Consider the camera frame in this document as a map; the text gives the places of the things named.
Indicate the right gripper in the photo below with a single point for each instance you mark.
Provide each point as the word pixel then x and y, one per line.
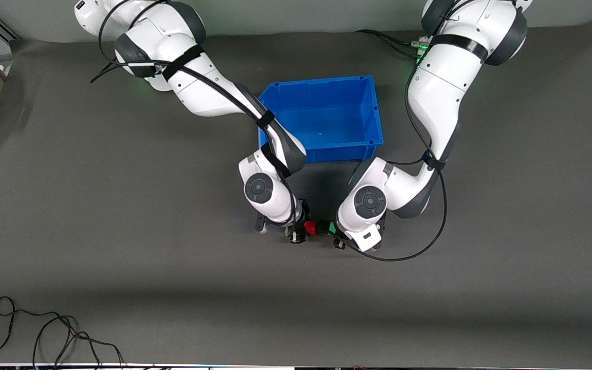
pixel 297 232

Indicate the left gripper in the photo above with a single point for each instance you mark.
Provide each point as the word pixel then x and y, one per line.
pixel 338 243

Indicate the red cube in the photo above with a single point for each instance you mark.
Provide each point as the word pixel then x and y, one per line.
pixel 311 228

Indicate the green cube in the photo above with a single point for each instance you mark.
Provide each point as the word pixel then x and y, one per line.
pixel 332 227

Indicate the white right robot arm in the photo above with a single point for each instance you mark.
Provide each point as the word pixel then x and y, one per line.
pixel 198 87

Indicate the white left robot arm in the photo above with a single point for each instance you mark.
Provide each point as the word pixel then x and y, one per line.
pixel 445 87

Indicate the black cube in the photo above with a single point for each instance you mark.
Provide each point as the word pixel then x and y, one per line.
pixel 322 227

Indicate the blue plastic storage bin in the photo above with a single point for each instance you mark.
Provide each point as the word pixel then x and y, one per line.
pixel 337 113

